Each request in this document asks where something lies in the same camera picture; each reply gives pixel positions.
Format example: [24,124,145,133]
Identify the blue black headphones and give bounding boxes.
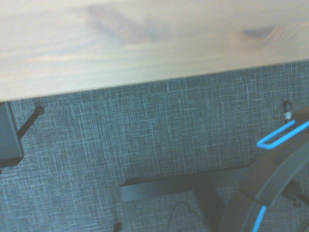
[219,105,309,232]

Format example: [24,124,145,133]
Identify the black metal headphone hanger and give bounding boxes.
[0,101,25,170]

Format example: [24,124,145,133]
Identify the thin black floor cable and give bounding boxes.
[167,202,197,229]

